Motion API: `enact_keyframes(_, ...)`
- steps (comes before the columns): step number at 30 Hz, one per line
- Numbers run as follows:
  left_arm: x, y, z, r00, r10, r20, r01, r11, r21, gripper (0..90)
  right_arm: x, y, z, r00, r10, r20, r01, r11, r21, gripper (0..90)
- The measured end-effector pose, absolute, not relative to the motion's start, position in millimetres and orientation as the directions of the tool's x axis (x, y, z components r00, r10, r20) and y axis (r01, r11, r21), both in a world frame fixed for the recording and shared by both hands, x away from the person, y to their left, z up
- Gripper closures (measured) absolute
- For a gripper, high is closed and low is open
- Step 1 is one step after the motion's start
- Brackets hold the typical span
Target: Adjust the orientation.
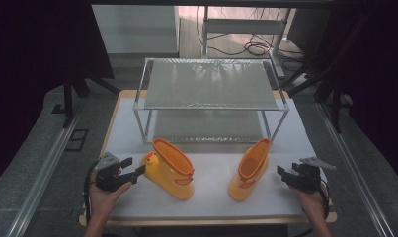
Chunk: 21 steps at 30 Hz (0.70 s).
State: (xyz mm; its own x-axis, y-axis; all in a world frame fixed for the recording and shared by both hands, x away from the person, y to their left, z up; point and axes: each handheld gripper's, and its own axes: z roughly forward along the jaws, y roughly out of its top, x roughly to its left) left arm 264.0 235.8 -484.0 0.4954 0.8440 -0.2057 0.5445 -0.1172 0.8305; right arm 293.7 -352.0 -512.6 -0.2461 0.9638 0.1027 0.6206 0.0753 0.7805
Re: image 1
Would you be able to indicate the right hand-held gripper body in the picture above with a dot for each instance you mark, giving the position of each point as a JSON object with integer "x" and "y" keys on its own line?
{"x": 310, "y": 179}

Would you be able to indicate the dark curtain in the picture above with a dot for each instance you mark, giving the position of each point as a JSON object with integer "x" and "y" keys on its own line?
{"x": 381, "y": 82}
{"x": 28, "y": 65}

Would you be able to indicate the black metal stand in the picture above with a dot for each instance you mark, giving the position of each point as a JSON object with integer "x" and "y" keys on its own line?
{"x": 68, "y": 102}
{"x": 335, "y": 108}

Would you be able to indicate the white table sheet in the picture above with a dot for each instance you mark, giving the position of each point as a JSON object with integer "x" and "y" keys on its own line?
{"x": 213, "y": 204}

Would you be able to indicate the yellow rain boot orange trim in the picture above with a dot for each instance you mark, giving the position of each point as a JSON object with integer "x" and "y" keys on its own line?
{"x": 170, "y": 173}
{"x": 249, "y": 171}

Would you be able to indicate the white metal desk frame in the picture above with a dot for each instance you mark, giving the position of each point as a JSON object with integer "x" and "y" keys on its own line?
{"x": 244, "y": 26}

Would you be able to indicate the person's right hand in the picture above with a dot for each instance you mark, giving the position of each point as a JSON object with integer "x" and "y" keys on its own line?
{"x": 313, "y": 202}

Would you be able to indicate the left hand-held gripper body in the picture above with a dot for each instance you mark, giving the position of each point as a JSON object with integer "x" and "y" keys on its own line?
{"x": 107, "y": 176}

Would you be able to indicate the grey cabinet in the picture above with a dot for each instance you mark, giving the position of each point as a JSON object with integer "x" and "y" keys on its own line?
{"x": 135, "y": 29}

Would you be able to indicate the two-tier metal shelf rack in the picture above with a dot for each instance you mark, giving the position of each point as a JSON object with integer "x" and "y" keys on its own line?
{"x": 209, "y": 85}

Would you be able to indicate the aluminium floor rail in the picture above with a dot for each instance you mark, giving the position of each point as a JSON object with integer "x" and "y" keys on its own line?
{"x": 354, "y": 171}
{"x": 43, "y": 177}

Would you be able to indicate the person's left hand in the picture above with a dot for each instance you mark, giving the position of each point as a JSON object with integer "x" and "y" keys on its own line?
{"x": 102, "y": 200}

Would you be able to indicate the black floor bracket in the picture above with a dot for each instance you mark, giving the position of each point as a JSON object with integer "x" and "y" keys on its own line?
{"x": 77, "y": 141}

